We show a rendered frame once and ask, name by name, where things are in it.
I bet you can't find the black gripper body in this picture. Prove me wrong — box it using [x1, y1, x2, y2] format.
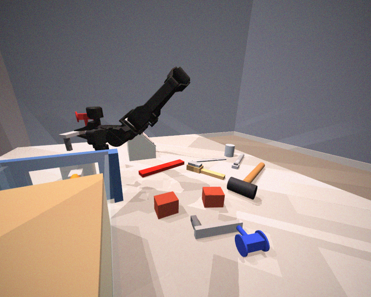
[86, 106, 117, 133]

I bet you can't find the orange-red box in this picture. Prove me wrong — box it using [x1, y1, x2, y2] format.
[154, 191, 179, 219]
[202, 187, 225, 208]

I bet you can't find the dark grey cylinder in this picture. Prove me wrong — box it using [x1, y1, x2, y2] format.
[224, 144, 235, 157]

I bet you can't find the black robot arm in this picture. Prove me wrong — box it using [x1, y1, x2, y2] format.
[86, 67, 190, 150]

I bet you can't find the grey crank handle with blue knob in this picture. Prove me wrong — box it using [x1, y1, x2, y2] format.
[191, 215, 270, 257]

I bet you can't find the black mallet with wooden handle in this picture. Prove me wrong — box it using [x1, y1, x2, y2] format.
[227, 162, 265, 200]

